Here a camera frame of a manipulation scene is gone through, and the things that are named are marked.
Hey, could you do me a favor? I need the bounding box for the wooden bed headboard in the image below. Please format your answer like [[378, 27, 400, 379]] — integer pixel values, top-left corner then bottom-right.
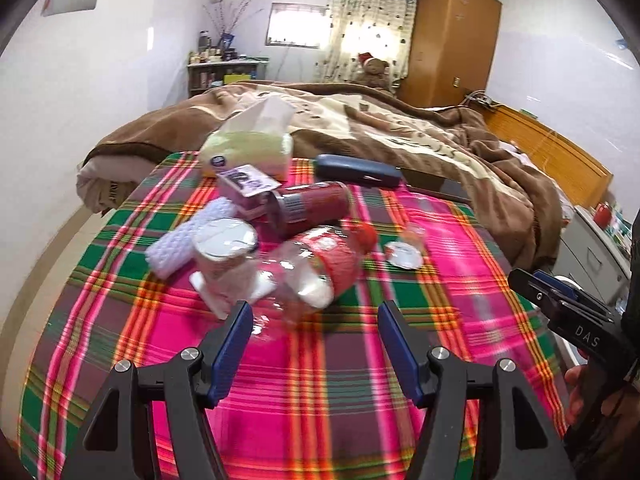
[[482, 105, 613, 208]]

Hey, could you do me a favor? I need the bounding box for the black smartphone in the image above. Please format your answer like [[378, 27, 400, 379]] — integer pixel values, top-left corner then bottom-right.
[[400, 167, 473, 206]]

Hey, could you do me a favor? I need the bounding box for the brown teddy bear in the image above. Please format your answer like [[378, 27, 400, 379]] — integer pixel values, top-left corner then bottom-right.
[[352, 51, 393, 92]]

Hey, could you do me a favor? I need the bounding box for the yellow-green tissue pack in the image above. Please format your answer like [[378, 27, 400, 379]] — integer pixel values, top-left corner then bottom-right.
[[199, 96, 295, 181]]

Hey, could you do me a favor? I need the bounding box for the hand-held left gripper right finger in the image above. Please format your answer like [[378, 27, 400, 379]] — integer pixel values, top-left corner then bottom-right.
[[377, 300, 578, 480]]

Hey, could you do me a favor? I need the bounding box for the clear plastic bottle red label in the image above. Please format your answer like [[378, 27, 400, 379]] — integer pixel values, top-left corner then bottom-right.
[[250, 220, 377, 331]]

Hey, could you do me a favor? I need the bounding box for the white foam fruit net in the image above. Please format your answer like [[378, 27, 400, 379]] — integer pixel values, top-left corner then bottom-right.
[[146, 197, 236, 278]]

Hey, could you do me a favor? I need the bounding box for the plaid tablecloth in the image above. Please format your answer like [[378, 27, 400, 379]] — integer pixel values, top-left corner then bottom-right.
[[17, 152, 573, 480]]

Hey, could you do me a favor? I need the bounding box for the small clear lid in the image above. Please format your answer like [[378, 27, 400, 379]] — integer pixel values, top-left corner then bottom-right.
[[385, 225, 428, 271]]

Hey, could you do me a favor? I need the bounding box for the power strip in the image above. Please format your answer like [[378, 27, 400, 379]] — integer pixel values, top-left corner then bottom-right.
[[462, 90, 501, 108]]

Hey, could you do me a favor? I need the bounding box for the grey nightstand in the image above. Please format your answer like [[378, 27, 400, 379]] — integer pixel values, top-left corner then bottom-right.
[[552, 205, 633, 311]]

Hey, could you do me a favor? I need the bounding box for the small purple carton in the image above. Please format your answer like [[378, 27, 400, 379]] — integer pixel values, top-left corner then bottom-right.
[[217, 164, 282, 221]]

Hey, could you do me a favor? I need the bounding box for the brown beige blanket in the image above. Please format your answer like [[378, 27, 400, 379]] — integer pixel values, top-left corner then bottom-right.
[[77, 82, 566, 271]]

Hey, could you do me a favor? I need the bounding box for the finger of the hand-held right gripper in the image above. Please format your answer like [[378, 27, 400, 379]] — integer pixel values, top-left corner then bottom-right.
[[507, 269, 613, 328], [532, 270, 608, 311]]

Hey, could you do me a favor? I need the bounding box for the vase with dry branches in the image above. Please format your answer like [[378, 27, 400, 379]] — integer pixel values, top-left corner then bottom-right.
[[202, 0, 251, 56]]

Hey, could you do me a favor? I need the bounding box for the small window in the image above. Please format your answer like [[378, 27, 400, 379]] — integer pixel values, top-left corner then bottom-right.
[[265, 2, 328, 50]]

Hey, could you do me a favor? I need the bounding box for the cluttered shelf unit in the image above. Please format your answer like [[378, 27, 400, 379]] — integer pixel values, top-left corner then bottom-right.
[[187, 55, 271, 98]]

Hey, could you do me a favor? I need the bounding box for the wooden wardrobe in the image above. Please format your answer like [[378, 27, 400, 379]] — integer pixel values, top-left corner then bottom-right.
[[397, 0, 502, 108]]

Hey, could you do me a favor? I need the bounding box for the heart print curtain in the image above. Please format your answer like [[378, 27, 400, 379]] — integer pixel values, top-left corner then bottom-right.
[[314, 0, 418, 83]]

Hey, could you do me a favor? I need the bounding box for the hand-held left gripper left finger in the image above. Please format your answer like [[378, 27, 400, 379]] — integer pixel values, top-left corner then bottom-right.
[[60, 300, 255, 480]]

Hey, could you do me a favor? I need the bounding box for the white plastic cup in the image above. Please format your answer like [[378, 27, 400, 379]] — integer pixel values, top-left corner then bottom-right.
[[189, 217, 278, 318]]

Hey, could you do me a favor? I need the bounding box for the dark blue glasses case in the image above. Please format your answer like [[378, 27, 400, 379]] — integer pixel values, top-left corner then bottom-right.
[[315, 154, 403, 188]]

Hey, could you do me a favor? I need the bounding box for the red drink can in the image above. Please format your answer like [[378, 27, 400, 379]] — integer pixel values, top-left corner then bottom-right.
[[265, 181, 351, 241]]

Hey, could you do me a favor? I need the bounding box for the person's right hand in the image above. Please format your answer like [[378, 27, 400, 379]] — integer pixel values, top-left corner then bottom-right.
[[565, 366, 596, 428]]

